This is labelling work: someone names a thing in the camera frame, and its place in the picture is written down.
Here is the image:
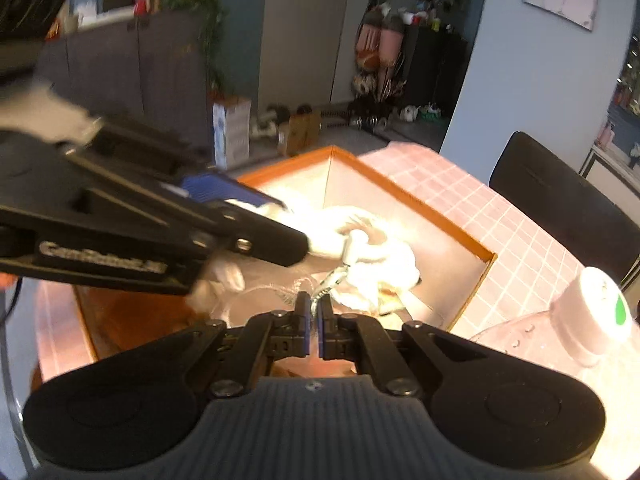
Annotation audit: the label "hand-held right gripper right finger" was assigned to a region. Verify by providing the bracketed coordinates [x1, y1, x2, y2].
[316, 295, 489, 399]

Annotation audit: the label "brown cardboard box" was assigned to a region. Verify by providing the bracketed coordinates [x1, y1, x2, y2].
[276, 111, 324, 157]

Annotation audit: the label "clear plastic bottle white cap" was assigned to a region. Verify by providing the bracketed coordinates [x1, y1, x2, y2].
[469, 266, 640, 480]

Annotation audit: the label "white vanity cabinet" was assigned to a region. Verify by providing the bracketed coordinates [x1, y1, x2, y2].
[579, 143, 640, 202]

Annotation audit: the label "white fluffy cloth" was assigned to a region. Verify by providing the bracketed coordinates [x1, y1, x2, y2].
[192, 199, 422, 312]

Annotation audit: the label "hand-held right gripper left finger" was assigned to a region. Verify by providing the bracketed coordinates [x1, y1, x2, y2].
[185, 291, 311, 400]

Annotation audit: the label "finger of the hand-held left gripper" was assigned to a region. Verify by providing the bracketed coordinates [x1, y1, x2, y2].
[99, 119, 289, 212]
[150, 194, 312, 268]

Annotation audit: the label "orange cardboard box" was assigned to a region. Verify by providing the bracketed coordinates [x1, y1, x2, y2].
[74, 145, 499, 363]

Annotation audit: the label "hanging pink bags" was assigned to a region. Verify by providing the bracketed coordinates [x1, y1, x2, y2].
[351, 6, 407, 107]

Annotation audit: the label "black dining chair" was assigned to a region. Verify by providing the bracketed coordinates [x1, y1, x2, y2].
[488, 131, 640, 290]

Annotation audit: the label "green trailing plant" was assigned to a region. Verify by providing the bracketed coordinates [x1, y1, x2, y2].
[159, 0, 227, 92]

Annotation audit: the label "white carton box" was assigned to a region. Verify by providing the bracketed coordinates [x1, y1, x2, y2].
[212, 95, 252, 170]

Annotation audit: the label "pink checked tablecloth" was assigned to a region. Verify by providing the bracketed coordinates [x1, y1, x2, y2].
[34, 140, 640, 480]

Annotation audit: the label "clear plastic bag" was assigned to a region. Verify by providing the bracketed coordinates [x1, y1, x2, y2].
[209, 259, 447, 335]

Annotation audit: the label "grey sideboard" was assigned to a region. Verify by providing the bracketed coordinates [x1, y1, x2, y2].
[36, 9, 217, 157]

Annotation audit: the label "black hallway cabinet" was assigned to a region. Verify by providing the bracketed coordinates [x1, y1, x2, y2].
[399, 24, 469, 122]

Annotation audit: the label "shoes on floor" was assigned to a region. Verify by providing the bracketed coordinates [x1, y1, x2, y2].
[394, 102, 444, 124]

